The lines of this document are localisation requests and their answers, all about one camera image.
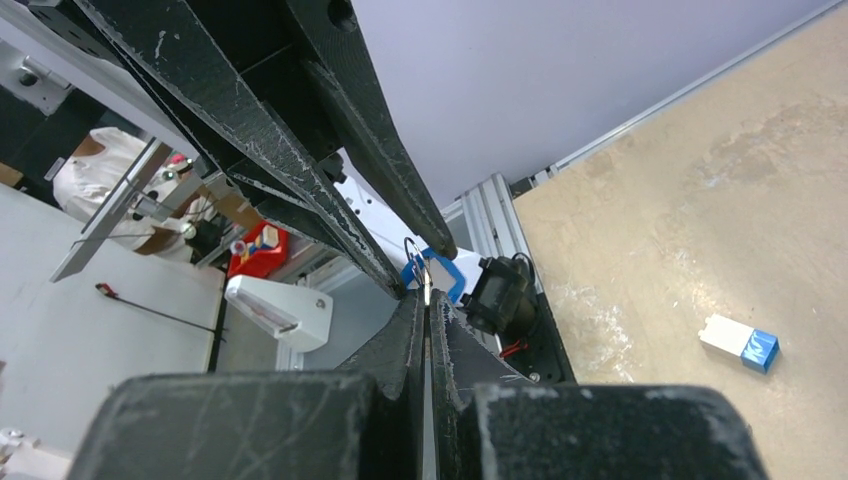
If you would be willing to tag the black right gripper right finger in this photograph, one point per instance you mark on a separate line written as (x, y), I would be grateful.
(493, 423)

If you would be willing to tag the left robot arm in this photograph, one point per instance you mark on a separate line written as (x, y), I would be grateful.
(284, 98)

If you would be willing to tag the white blue toy block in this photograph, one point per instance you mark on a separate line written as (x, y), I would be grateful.
(752, 348)

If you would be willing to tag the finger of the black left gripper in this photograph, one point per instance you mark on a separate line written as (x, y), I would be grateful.
(338, 62)
(167, 48)

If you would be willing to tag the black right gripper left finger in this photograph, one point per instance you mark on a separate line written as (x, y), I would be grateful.
(361, 420)

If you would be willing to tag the red bin with blocks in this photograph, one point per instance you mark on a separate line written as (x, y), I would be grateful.
(258, 253)

